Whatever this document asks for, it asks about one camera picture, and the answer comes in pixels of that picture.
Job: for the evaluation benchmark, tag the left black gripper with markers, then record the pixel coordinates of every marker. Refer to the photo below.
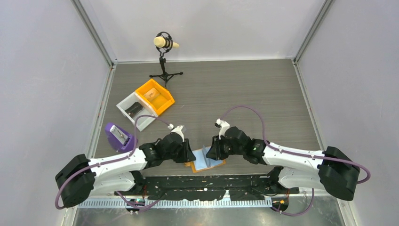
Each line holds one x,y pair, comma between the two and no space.
187,155

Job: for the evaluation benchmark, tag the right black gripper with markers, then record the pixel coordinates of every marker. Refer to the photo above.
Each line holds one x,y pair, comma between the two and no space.
215,151

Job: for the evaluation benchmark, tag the orange leather card holder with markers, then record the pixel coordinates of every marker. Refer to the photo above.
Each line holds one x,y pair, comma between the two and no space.
202,162

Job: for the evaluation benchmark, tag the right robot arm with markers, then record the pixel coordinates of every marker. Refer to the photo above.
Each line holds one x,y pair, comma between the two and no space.
330,170

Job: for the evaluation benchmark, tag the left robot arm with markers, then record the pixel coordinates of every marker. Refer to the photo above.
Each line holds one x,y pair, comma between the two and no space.
82,177

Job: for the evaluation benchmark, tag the black card in white bin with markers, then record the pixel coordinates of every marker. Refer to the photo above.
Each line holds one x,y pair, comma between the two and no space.
134,109

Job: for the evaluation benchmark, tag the card in orange bin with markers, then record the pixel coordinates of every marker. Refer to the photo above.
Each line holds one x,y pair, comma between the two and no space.
151,94

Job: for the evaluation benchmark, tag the orange plastic bin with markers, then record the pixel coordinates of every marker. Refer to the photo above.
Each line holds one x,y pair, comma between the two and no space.
158,98

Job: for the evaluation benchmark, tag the white plastic bin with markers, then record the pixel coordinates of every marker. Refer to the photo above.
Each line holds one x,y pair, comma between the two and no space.
143,122

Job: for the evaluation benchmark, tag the purple plastic bin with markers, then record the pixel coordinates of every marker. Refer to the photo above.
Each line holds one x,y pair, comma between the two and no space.
119,139

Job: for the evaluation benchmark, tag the black microphone tripod stand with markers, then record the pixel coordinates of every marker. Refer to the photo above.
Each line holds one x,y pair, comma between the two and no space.
165,76

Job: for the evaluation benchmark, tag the beige microphone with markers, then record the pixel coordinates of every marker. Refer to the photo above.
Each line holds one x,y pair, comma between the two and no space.
161,42

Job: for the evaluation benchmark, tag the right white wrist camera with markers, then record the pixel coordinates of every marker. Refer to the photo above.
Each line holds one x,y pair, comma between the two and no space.
223,126

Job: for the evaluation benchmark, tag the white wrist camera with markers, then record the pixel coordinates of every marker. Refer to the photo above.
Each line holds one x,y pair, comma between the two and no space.
223,126
178,130

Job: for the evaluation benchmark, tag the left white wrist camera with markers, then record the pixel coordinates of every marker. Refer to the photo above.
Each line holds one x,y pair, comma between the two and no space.
178,130

